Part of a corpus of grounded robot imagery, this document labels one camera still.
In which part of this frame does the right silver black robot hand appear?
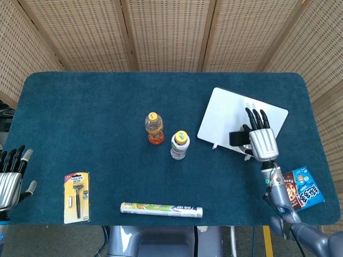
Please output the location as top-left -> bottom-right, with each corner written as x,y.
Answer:
242,107 -> 279,162

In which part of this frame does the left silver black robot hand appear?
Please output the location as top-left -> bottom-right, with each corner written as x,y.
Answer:
0,145 -> 38,212

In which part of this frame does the white rectangular tray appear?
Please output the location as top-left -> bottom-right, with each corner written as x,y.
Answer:
197,87 -> 289,163

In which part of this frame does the white yellow-capped bottle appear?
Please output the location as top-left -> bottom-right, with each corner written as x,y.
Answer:
170,130 -> 191,161

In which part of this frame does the blue cookie box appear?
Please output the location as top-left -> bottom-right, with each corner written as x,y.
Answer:
282,165 -> 326,213

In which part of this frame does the yellow carded razor pack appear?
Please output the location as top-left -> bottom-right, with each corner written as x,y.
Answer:
63,171 -> 91,224

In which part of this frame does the orange iced tea bottle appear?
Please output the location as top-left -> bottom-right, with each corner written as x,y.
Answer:
145,112 -> 165,146

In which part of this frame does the blue fabric table mat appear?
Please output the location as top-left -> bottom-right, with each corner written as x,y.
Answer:
2,71 -> 341,227

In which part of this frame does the cling film roll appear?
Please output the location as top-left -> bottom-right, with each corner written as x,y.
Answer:
120,202 -> 204,219

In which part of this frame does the grey-blue robot torso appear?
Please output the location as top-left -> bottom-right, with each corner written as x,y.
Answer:
107,225 -> 223,257

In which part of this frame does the bamboo folding screen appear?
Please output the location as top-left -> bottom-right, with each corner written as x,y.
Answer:
0,0 -> 343,236

